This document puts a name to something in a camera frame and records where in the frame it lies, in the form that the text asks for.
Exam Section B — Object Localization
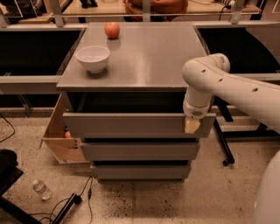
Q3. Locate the grey drawer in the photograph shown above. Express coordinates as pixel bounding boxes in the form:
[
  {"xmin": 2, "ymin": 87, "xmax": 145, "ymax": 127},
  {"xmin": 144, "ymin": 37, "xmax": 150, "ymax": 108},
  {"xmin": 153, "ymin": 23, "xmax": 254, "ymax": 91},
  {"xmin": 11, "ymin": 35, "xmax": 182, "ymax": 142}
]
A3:
[
  {"xmin": 80, "ymin": 142, "xmax": 200, "ymax": 161},
  {"xmin": 91, "ymin": 165, "xmax": 191, "ymax": 180},
  {"xmin": 62, "ymin": 112, "xmax": 216, "ymax": 138}
]

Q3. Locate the white bowl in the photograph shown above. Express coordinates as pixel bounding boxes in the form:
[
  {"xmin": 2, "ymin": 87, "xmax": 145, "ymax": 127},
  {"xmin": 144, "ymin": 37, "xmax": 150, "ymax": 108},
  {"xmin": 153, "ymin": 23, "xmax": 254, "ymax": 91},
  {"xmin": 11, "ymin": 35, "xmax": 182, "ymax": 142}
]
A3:
[{"xmin": 76, "ymin": 45, "xmax": 110, "ymax": 74}]

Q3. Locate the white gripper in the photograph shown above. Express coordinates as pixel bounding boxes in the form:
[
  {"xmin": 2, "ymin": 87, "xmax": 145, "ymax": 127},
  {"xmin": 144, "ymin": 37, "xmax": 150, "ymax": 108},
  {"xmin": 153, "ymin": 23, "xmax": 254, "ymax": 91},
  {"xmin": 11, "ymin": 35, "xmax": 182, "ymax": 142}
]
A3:
[{"xmin": 183, "ymin": 101, "xmax": 210, "ymax": 134}]

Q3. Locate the brown leather bag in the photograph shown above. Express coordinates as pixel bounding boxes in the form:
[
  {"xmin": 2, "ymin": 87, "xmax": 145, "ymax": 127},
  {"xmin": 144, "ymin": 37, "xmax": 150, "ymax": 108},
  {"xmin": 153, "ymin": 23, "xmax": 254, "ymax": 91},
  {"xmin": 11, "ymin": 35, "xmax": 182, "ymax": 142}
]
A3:
[{"xmin": 122, "ymin": 0, "xmax": 188, "ymax": 22}]

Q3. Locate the small orange fruit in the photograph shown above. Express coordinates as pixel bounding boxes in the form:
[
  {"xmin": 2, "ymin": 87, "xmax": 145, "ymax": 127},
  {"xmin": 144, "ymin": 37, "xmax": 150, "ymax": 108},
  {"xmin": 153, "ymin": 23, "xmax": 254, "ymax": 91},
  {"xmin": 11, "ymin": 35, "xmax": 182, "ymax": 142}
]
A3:
[{"xmin": 64, "ymin": 131, "xmax": 71, "ymax": 138}]

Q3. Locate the black metal leg with caster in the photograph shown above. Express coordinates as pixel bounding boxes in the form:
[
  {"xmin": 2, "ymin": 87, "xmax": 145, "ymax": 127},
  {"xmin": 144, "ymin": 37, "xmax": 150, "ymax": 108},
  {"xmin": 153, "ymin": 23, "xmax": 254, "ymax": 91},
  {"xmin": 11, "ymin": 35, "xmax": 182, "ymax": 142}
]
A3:
[{"xmin": 213, "ymin": 120, "xmax": 235, "ymax": 166}]

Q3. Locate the grey bottom drawer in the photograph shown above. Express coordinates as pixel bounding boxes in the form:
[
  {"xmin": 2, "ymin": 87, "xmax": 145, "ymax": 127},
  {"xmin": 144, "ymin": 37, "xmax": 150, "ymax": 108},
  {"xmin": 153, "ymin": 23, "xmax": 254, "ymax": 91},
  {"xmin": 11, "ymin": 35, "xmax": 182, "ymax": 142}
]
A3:
[{"xmin": 91, "ymin": 165, "xmax": 191, "ymax": 180}]

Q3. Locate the grey top drawer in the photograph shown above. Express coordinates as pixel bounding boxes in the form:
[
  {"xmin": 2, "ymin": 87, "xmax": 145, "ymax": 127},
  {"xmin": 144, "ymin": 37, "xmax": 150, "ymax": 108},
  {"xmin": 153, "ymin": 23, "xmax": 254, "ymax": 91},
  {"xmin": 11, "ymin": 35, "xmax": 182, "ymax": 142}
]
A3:
[{"xmin": 62, "ymin": 112, "xmax": 216, "ymax": 138}]

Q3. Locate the black cable at left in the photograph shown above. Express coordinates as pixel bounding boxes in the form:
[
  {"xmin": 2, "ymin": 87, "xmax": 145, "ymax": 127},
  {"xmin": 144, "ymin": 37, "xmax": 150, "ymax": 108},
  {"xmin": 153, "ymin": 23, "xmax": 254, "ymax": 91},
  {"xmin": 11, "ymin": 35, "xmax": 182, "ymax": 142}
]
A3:
[{"xmin": 0, "ymin": 113, "xmax": 16, "ymax": 144}]

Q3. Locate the black cable on floor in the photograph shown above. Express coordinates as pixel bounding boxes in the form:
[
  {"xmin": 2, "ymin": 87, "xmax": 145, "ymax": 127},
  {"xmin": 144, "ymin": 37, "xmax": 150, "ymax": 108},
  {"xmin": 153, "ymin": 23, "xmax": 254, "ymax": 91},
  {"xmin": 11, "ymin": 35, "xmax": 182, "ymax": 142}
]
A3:
[{"xmin": 29, "ymin": 176, "xmax": 95, "ymax": 224}]

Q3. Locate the grey middle drawer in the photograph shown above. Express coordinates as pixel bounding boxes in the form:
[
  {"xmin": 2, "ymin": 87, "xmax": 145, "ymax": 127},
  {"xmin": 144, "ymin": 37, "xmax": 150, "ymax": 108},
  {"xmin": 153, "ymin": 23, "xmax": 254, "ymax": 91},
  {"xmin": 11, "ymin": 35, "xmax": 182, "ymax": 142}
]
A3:
[{"xmin": 80, "ymin": 142, "xmax": 200, "ymax": 161}]

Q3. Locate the cardboard box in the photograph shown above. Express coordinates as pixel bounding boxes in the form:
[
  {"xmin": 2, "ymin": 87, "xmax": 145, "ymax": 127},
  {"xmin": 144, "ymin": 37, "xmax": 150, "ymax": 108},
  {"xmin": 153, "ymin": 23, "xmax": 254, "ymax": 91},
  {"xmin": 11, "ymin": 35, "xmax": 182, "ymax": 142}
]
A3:
[{"xmin": 42, "ymin": 95, "xmax": 87, "ymax": 164}]

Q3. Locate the grey drawer cabinet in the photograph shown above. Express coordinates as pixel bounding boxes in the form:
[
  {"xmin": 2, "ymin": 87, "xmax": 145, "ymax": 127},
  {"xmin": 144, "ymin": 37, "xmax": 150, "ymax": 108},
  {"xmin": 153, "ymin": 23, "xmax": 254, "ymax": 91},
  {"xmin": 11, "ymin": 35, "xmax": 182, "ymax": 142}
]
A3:
[{"xmin": 57, "ymin": 23, "xmax": 206, "ymax": 167}]

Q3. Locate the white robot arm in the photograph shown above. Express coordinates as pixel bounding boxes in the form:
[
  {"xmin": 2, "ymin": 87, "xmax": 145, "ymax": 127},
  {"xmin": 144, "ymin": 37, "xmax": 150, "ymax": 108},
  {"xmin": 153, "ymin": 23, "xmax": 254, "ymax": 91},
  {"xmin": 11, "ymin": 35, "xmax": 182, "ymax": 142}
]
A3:
[{"xmin": 182, "ymin": 53, "xmax": 280, "ymax": 224}]

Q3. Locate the red apple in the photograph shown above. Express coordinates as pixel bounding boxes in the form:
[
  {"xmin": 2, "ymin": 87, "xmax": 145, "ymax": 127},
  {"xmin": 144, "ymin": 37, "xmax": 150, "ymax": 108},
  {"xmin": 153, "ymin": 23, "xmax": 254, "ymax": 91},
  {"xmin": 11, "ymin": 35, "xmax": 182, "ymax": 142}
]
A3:
[{"xmin": 104, "ymin": 22, "xmax": 120, "ymax": 39}]

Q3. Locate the clear plastic water bottle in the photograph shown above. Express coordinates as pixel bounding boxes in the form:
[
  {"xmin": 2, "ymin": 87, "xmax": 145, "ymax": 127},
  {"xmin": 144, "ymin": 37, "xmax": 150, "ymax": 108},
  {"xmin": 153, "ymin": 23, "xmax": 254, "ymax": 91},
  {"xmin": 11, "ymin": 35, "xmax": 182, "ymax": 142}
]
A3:
[{"xmin": 32, "ymin": 179, "xmax": 52, "ymax": 200}]

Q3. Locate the black chair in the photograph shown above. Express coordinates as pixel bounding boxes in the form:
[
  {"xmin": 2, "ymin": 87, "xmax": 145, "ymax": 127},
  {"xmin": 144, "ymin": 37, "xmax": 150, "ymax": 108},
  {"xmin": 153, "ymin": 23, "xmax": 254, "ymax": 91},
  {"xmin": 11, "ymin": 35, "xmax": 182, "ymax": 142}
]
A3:
[{"xmin": 0, "ymin": 149, "xmax": 41, "ymax": 224}]

